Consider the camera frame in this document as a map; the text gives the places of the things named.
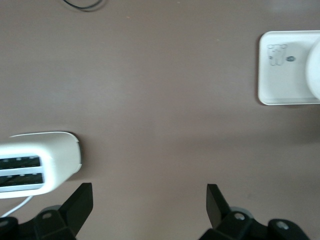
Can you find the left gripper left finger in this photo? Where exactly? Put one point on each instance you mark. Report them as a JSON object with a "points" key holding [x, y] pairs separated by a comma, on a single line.
{"points": [[72, 212]]}

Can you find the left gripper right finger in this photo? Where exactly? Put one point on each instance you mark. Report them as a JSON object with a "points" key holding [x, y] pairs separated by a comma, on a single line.
{"points": [[220, 212]]}

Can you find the round cream plate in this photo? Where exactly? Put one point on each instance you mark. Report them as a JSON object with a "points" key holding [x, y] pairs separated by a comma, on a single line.
{"points": [[313, 70]]}

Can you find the cream rabbit print tray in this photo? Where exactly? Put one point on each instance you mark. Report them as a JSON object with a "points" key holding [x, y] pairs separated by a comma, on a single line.
{"points": [[280, 82]]}

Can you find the cream two-slot toaster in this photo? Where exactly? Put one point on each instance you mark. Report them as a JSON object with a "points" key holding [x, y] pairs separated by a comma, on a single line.
{"points": [[57, 160]]}

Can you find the brown table cover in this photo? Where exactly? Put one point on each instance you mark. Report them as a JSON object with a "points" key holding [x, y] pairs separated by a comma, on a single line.
{"points": [[160, 100]]}

